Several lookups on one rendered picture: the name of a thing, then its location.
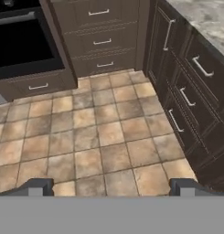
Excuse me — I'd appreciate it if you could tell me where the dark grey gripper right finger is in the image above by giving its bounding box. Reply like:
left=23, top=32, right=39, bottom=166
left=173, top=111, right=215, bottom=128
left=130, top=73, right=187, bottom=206
left=168, top=177, right=224, bottom=197

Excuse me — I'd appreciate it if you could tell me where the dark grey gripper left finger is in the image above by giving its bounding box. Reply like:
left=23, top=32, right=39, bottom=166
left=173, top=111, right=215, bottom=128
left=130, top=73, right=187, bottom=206
left=0, top=177, right=55, bottom=197

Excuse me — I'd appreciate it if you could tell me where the dark brown drawer front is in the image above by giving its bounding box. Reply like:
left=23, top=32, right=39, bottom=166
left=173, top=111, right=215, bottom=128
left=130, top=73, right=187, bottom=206
left=184, top=33, right=224, bottom=113
left=163, top=94, right=206, bottom=165
left=171, top=68, right=221, bottom=144

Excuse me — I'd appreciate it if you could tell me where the brown drawer under oven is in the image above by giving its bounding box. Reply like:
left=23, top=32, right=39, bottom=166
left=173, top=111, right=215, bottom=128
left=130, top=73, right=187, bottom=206
left=0, top=69, right=79, bottom=102

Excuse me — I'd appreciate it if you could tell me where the dark brown cupboard door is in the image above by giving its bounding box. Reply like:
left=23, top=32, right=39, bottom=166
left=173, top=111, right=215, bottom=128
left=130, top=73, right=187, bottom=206
left=146, top=2, right=190, bottom=90

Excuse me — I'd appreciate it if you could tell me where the black oven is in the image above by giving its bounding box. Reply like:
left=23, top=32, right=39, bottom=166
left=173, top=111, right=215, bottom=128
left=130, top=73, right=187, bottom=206
left=0, top=0, right=68, bottom=81

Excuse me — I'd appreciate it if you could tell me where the silver handle of oven drawer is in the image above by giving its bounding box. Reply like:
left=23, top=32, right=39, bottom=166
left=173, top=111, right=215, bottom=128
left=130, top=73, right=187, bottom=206
left=27, top=82, right=49, bottom=91

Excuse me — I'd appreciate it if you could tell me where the silver cupboard door handle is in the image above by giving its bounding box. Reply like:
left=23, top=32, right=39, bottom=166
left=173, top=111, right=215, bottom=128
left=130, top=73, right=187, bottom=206
left=162, top=18, right=176, bottom=52

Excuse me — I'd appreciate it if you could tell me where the silver oven door handle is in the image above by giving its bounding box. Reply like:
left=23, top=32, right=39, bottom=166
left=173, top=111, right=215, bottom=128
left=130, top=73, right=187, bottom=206
left=0, top=11, right=37, bottom=27

